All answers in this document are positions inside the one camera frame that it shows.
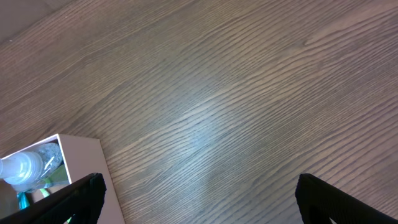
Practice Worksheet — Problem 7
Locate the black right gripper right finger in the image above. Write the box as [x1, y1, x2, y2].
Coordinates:
[295, 173, 397, 224]

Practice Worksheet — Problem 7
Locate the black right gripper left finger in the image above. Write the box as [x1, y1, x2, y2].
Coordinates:
[1, 173, 106, 224]

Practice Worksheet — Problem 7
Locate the green white toothbrush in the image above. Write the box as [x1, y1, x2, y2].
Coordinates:
[17, 189, 50, 210]

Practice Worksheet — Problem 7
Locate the clear soap pump bottle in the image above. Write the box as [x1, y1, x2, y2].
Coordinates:
[1, 142, 69, 192]

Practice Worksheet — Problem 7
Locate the white cardboard box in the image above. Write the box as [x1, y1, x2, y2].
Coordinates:
[0, 133, 126, 224]

